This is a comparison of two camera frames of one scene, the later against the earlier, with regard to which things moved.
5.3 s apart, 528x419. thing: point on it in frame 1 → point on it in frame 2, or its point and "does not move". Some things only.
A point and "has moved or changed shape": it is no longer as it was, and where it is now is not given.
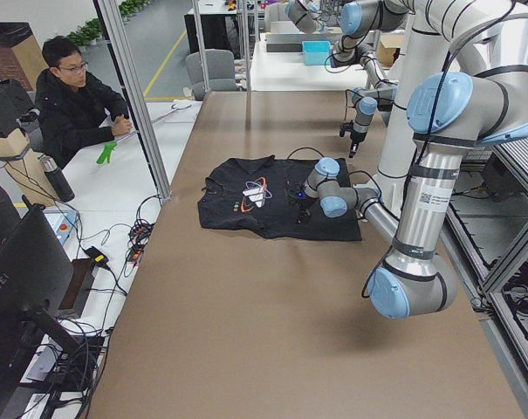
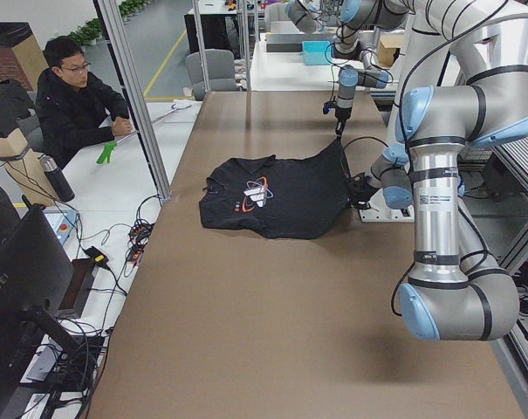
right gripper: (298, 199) → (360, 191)
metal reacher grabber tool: (107, 151) does not move
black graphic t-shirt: (250, 193) has moved or changed shape
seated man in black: (74, 108) does not move
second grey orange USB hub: (140, 230) does not move
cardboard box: (389, 49) does not move
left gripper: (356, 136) → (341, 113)
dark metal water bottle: (57, 178) does not move
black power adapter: (99, 257) does not move
